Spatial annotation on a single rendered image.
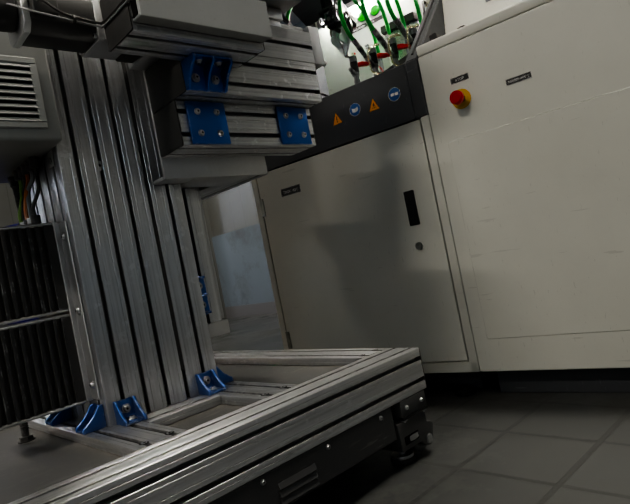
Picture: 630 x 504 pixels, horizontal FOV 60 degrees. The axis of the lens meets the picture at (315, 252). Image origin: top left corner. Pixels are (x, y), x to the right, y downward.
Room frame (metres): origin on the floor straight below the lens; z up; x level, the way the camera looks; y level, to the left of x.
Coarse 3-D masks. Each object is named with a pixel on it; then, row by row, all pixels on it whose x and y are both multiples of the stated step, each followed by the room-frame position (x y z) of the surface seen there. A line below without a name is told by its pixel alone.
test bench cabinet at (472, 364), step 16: (432, 144) 1.50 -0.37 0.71; (432, 160) 1.51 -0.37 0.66; (432, 176) 1.52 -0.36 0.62; (256, 192) 1.92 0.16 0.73; (448, 224) 1.50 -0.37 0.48; (448, 240) 1.51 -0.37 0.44; (448, 256) 1.51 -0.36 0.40; (272, 272) 1.92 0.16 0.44; (272, 288) 1.93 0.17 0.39; (464, 304) 1.50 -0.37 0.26; (464, 320) 1.51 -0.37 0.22; (464, 336) 1.52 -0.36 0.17; (432, 368) 1.59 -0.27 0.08; (448, 368) 1.56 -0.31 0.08; (464, 368) 1.53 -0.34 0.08; (432, 384) 1.67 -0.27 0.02; (448, 384) 1.64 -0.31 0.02; (464, 384) 1.59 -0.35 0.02; (480, 384) 1.58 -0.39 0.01
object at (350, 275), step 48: (384, 144) 1.59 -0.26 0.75; (288, 192) 1.83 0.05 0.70; (336, 192) 1.72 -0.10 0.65; (384, 192) 1.61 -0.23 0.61; (432, 192) 1.52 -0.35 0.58; (288, 240) 1.86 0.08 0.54; (336, 240) 1.74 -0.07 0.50; (384, 240) 1.63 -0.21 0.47; (432, 240) 1.54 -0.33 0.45; (288, 288) 1.88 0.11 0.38; (336, 288) 1.76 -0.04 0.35; (384, 288) 1.65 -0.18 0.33; (432, 288) 1.56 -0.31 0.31; (288, 336) 1.91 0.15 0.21; (336, 336) 1.78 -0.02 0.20; (384, 336) 1.67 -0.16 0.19; (432, 336) 1.57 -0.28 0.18
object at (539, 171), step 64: (448, 0) 1.70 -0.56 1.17; (512, 0) 1.56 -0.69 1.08; (576, 0) 1.25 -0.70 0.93; (448, 64) 1.45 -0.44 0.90; (512, 64) 1.35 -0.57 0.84; (576, 64) 1.27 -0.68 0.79; (448, 128) 1.47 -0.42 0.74; (512, 128) 1.37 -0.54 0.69; (576, 128) 1.28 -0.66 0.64; (448, 192) 1.49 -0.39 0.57; (512, 192) 1.39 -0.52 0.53; (576, 192) 1.30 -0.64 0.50; (512, 256) 1.41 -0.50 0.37; (576, 256) 1.31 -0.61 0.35; (512, 320) 1.43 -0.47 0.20; (576, 320) 1.33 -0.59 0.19; (512, 384) 1.49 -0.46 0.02; (576, 384) 1.39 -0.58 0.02
